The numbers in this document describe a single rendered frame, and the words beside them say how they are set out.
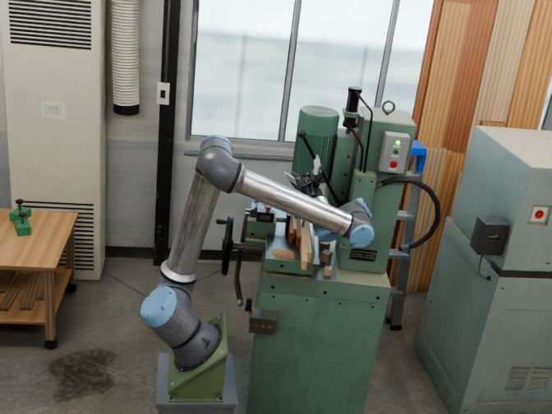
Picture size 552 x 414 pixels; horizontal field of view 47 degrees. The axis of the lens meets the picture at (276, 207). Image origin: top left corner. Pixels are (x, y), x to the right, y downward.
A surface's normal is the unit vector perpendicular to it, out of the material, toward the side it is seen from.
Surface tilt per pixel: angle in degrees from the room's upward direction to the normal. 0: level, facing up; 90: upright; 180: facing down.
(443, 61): 87
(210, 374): 90
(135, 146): 90
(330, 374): 90
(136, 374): 0
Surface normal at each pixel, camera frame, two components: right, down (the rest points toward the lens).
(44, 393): 0.11, -0.91
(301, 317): 0.00, 0.40
